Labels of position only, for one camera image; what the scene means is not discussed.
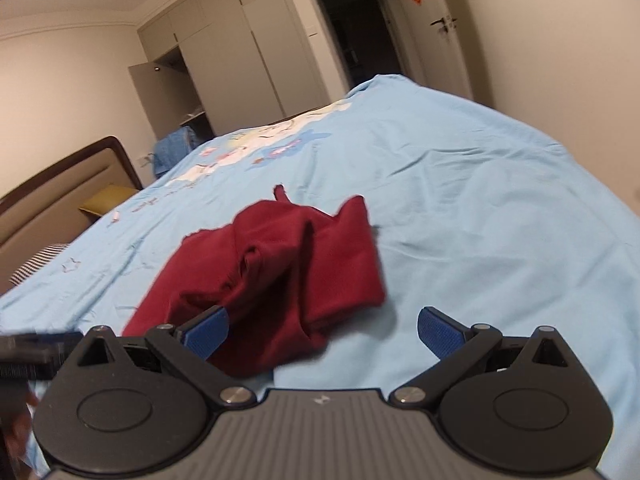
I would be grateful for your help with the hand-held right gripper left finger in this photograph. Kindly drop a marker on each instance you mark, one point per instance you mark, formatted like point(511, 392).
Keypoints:
point(207, 334)

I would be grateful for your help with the person's left hand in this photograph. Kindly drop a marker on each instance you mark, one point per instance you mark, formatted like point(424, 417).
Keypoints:
point(20, 430)

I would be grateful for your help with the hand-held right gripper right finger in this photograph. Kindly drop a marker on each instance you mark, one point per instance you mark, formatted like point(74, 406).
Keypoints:
point(440, 334)

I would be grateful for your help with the wall socket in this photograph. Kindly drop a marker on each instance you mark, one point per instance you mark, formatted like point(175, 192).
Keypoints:
point(150, 158)

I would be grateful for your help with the black and white patterned pillow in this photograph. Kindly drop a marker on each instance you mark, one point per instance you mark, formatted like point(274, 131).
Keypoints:
point(37, 262)

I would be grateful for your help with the open grey wardrobe door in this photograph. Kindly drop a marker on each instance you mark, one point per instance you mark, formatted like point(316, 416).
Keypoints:
point(147, 100)

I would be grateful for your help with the brown padded headboard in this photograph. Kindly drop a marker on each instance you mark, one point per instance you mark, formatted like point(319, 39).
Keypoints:
point(55, 185)

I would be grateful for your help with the blue cloth bundle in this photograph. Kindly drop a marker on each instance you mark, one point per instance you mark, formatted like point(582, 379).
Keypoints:
point(172, 152)

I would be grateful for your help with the white room door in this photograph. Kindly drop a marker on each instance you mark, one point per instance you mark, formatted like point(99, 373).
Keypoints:
point(435, 35)

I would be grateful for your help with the dark red long-sleeved top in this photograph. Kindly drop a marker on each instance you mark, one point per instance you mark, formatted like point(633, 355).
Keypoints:
point(280, 280)

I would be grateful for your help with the grey built-in wardrobe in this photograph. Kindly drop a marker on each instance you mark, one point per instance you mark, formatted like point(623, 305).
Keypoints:
point(240, 40)

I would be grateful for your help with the yellow pillow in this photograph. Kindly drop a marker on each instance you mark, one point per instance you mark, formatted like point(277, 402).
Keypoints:
point(107, 202)

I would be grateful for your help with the light blue printed blanket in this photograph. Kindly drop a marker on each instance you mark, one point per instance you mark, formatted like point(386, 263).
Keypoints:
point(500, 210)

